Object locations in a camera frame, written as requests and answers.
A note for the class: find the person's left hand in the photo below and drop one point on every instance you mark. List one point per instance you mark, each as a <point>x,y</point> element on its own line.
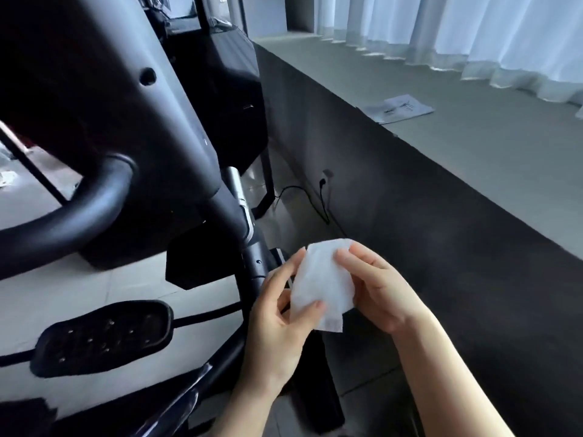
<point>273,341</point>

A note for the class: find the person's right hand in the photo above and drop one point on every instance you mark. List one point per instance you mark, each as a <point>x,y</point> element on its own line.
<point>387,291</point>

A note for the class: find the white wet wipe sheet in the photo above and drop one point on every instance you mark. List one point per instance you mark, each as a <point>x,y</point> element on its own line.
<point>319,277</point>

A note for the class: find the black elliptical machine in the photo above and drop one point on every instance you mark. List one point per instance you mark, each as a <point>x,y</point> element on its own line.
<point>82,86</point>

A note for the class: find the person's right forearm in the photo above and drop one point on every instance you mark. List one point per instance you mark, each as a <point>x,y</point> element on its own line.
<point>451,387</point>

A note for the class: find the white flat paper sheet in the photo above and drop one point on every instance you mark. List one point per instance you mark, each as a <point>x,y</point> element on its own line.
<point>396,108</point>

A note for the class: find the white curtain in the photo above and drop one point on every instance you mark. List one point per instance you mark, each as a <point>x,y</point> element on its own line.
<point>474,31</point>

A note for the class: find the white wall socket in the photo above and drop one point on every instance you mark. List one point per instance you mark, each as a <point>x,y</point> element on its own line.
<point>326,175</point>

